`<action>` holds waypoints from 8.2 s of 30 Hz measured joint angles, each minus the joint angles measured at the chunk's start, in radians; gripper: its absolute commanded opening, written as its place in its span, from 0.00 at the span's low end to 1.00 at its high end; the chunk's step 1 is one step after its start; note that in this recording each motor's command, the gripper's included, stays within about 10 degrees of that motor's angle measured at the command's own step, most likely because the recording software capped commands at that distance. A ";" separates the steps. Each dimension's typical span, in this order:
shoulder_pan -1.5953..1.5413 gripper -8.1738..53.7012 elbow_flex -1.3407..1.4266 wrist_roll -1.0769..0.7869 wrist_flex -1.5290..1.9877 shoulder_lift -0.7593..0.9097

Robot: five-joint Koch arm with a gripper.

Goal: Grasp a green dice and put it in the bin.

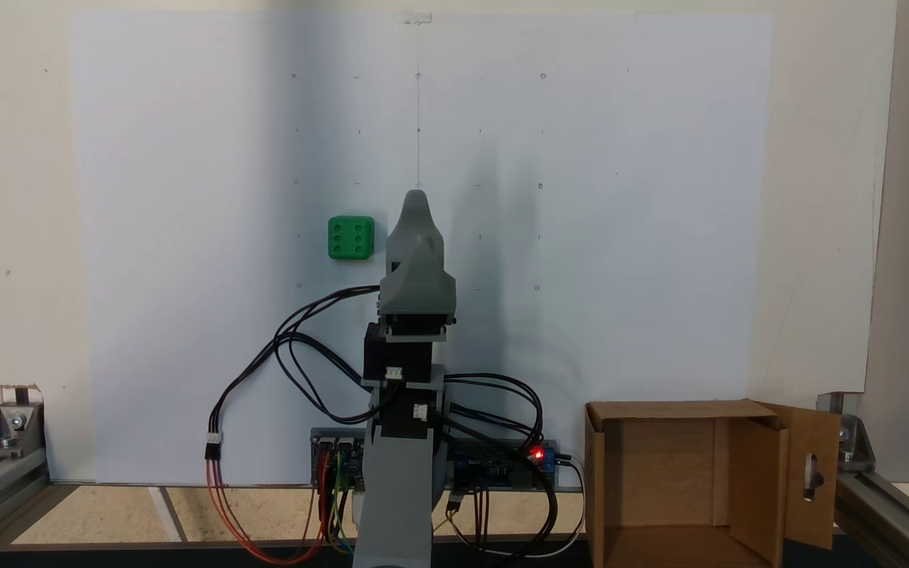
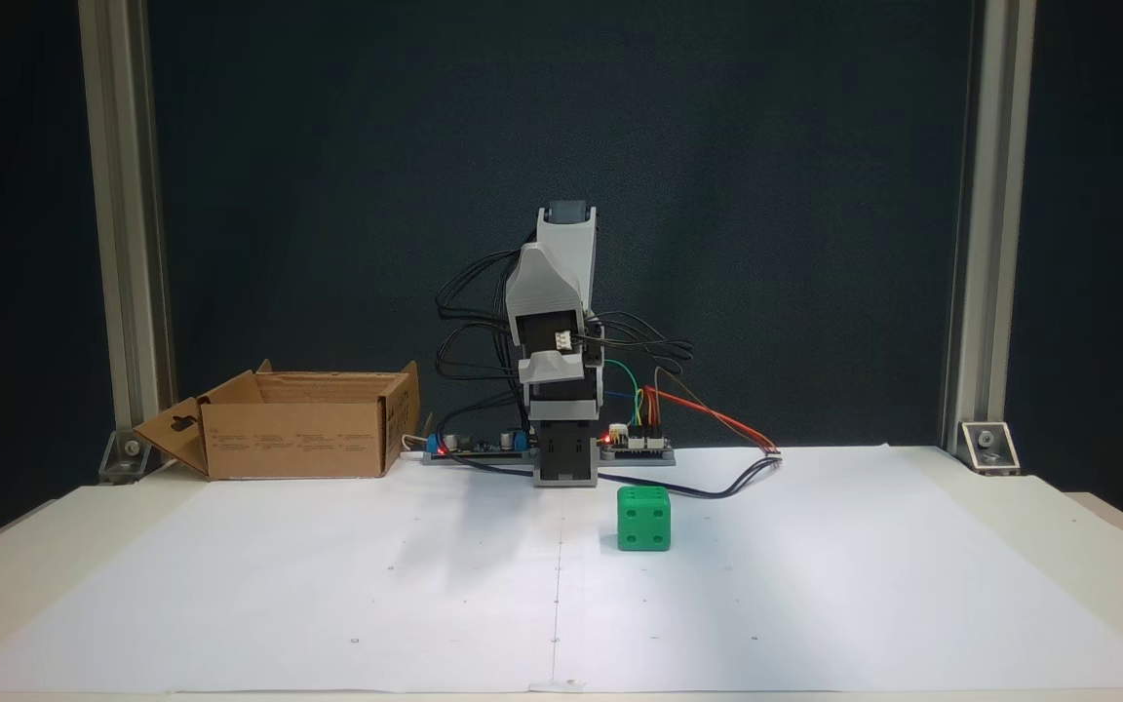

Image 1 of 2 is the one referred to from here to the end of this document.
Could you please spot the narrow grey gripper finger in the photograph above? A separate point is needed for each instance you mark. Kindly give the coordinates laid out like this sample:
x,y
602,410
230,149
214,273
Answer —
x,y
411,256

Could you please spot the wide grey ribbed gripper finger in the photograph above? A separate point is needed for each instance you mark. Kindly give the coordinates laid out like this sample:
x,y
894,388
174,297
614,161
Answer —
x,y
427,237

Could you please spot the green dice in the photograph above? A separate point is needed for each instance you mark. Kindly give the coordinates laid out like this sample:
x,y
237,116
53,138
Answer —
x,y
350,238

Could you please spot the blue circuit board red LED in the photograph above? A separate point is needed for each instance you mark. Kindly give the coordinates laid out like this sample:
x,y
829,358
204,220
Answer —
x,y
502,471

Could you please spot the large white paper sheet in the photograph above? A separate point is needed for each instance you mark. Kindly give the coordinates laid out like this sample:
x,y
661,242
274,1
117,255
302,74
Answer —
x,y
620,237

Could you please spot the clear tape strip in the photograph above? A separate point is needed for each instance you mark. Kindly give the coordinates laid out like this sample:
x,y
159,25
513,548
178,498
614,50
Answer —
x,y
417,18

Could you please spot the open cardboard box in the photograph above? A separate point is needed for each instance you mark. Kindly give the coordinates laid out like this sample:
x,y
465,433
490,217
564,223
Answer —
x,y
660,473

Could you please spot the metal corner bracket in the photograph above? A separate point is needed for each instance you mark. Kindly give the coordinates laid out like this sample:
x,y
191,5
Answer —
x,y
11,430
857,446

